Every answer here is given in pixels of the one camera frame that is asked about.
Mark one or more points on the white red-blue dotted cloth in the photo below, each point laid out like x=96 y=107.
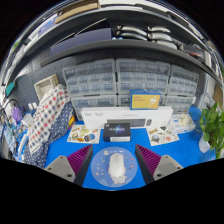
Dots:
x=46 y=116

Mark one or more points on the white plant pot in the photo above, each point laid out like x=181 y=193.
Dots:
x=204 y=145

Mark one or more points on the white woven basket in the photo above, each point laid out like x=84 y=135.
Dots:
x=46 y=86

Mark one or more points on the yellow and blue box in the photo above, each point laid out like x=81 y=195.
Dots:
x=145 y=100

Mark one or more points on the cream disposable glove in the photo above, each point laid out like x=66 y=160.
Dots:
x=186 y=119

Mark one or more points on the navy polka dot cloth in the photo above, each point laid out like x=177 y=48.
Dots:
x=55 y=140

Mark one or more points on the small black box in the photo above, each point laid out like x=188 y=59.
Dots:
x=116 y=131

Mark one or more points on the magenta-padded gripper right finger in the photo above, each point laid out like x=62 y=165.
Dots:
x=158 y=166

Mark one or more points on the white keyboard packaging box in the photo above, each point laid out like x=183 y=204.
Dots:
x=100 y=115

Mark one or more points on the white and blue glove box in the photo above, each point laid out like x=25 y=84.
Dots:
x=183 y=125

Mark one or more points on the sticker sheet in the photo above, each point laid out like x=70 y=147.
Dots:
x=162 y=136
x=83 y=134

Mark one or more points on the round blue rabbit-print mouse pad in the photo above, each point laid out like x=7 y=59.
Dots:
x=100 y=170

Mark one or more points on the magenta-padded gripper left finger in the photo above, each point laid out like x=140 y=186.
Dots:
x=68 y=166

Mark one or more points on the grey metal shelf unit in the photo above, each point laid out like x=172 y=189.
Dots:
x=116 y=36

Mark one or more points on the grey computer mouse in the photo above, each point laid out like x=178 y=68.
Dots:
x=117 y=164

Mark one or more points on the green leafy plant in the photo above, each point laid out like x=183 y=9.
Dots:
x=211 y=126

